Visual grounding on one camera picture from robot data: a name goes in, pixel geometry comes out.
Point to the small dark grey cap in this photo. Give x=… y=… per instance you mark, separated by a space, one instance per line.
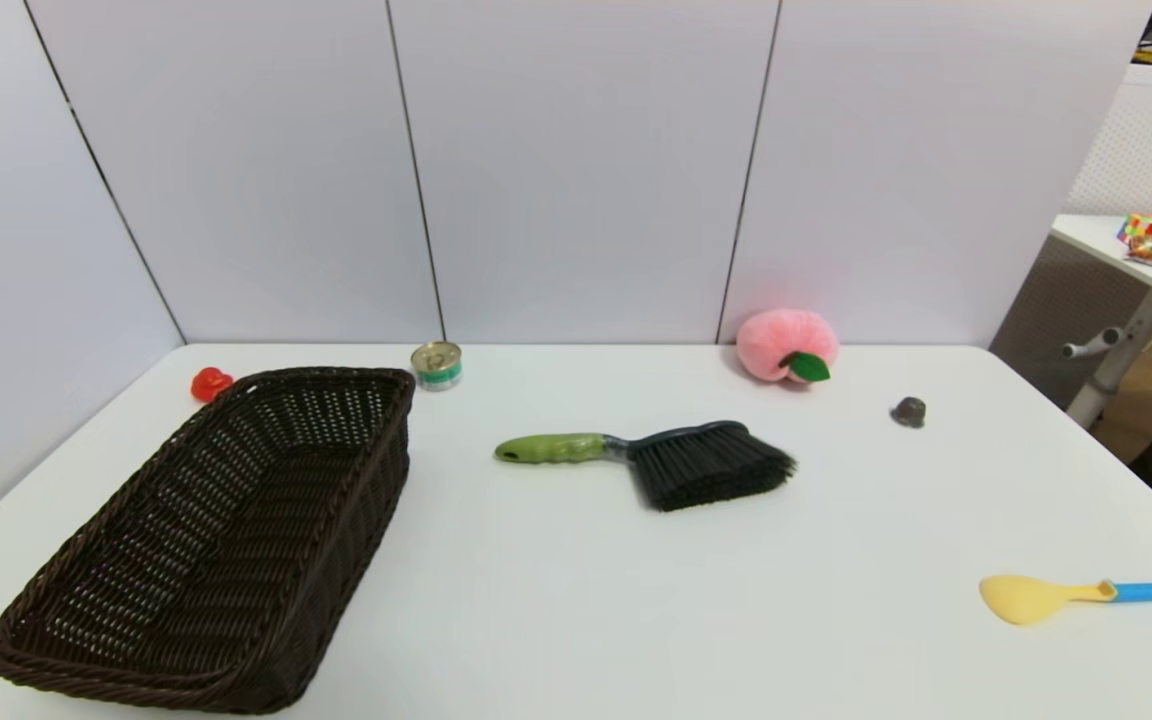
x=909 y=412

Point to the colourful puzzle cube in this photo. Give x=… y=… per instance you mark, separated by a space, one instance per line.
x=1144 y=226

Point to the red rubber duck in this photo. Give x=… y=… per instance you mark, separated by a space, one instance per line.
x=210 y=384

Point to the pink plush peach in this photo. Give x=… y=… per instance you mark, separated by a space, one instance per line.
x=776 y=340

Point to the brown wicker basket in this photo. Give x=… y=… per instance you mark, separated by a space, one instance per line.
x=236 y=540

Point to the small tin can green label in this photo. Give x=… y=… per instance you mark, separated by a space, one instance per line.
x=437 y=368

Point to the white side table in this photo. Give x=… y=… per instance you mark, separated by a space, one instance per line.
x=1096 y=240

